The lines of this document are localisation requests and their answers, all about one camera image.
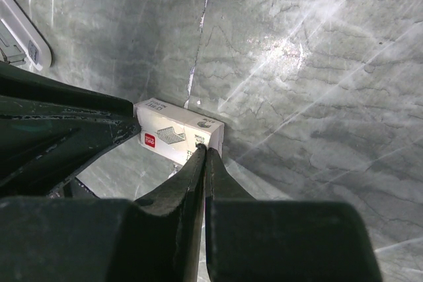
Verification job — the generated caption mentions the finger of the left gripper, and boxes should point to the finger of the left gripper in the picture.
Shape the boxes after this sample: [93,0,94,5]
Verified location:
[1,63,141,196]

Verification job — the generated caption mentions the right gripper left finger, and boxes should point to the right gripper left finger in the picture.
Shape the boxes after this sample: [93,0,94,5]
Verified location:
[1,145,206,281]

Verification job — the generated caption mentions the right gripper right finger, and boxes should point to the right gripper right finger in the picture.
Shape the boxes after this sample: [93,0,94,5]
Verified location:
[205,149,382,281]

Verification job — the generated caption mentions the white stapler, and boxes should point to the white stapler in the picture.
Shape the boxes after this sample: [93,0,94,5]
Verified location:
[1,0,52,71]

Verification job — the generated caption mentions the white staple box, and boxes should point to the white staple box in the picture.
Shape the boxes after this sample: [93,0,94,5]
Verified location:
[134,98,225,166]

